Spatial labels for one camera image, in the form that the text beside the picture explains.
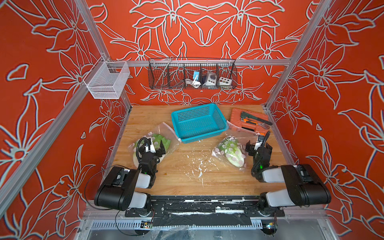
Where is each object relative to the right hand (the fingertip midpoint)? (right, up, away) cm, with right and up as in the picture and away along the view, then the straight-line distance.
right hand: (255, 140), depth 89 cm
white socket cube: (-18, +36, +3) cm, 41 cm away
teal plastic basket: (-34, +11, +21) cm, 41 cm away
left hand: (-63, 0, -1) cm, 63 cm away
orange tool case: (+6, +12, +13) cm, 18 cm away
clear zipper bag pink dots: (-60, +4, +11) cm, 61 cm away
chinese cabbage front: (-61, +1, 0) cm, 61 cm away
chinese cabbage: (-15, -5, -5) cm, 17 cm away
